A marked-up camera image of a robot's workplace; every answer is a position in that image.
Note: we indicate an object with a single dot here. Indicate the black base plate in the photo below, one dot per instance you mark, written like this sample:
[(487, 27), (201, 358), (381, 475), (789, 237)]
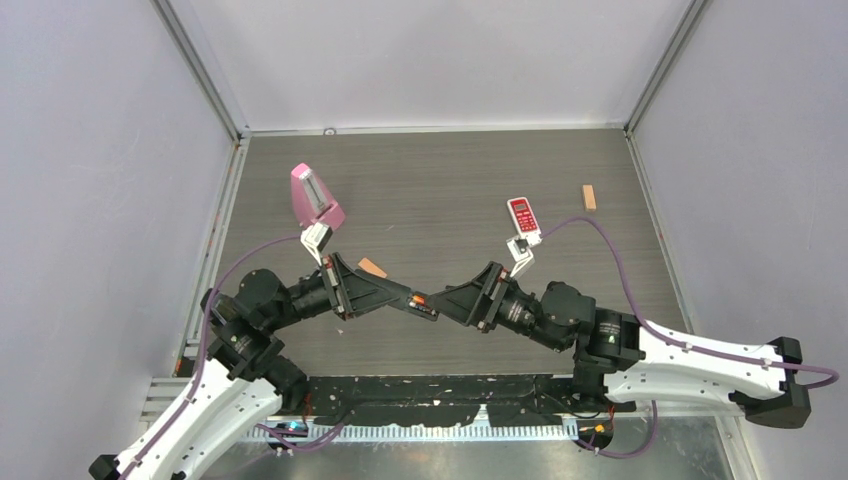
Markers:
[(449, 400)]

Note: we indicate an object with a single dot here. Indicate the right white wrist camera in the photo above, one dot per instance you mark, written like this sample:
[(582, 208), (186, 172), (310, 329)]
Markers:
[(523, 257)]

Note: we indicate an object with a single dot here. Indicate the wooden block near centre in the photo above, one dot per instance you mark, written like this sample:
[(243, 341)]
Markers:
[(372, 268)]

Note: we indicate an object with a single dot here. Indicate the white remote control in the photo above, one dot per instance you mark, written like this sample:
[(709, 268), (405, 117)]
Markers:
[(525, 221)]

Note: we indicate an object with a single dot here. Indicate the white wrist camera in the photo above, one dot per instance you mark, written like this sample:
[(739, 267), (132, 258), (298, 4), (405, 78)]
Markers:
[(523, 257), (314, 238)]

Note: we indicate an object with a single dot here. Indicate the wooden block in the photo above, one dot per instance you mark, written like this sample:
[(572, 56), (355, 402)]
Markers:
[(589, 198), (372, 268)]

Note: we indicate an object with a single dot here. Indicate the black remote control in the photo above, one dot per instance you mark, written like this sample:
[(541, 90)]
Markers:
[(431, 314)]

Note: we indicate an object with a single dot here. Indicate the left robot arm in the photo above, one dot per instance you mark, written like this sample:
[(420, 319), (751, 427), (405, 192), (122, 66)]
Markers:
[(241, 378)]

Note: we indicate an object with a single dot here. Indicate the wooden block far right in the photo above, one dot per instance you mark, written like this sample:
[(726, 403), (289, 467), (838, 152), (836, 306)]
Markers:
[(589, 198)]

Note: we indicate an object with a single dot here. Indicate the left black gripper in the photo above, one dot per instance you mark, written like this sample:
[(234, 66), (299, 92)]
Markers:
[(358, 292)]

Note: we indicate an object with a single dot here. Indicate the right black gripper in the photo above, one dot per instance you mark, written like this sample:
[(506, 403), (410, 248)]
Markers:
[(476, 302)]

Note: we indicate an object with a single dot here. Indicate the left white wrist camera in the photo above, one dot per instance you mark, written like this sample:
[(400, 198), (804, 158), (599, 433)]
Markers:
[(314, 238)]

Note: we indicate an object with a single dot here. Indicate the pink metronome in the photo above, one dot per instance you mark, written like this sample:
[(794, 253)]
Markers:
[(312, 202)]

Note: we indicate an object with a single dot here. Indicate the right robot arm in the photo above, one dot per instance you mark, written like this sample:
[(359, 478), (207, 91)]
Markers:
[(619, 359)]

